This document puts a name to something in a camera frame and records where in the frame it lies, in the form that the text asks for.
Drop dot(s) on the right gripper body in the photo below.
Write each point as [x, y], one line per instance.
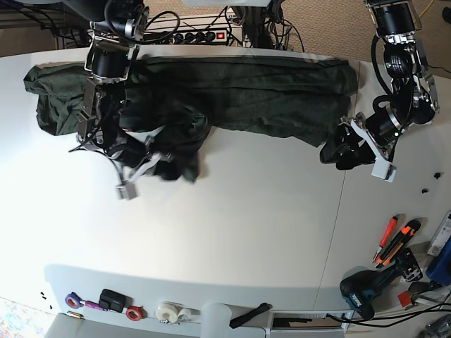
[133, 158]

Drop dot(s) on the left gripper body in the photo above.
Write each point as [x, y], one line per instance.
[379, 131]

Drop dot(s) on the dark green long-sleeve t-shirt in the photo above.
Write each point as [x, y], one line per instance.
[169, 105]

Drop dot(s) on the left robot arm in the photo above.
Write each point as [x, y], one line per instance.
[410, 96]

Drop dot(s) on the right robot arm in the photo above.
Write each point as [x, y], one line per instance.
[118, 33]

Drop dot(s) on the orange black utility knife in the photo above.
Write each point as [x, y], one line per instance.
[400, 239]

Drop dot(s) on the blue box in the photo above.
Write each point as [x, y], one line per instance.
[439, 268]

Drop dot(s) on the black power strip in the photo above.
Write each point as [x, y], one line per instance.
[211, 37]

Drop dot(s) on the purple marker pen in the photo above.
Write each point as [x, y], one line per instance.
[93, 305]

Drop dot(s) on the purple tape roll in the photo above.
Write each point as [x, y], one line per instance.
[73, 301]

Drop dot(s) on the red tape roll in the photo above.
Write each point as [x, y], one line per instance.
[134, 313]

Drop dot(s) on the clear tape roll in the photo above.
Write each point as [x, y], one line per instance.
[167, 313]
[186, 315]

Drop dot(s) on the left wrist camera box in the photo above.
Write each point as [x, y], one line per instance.
[384, 170]

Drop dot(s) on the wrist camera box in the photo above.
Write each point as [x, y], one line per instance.
[384, 170]
[126, 190]

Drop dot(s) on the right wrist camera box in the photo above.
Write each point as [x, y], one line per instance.
[126, 190]

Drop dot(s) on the teal black cordless drill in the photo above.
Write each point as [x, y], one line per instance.
[360, 289]

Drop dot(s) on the black action camera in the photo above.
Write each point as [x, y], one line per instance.
[112, 301]

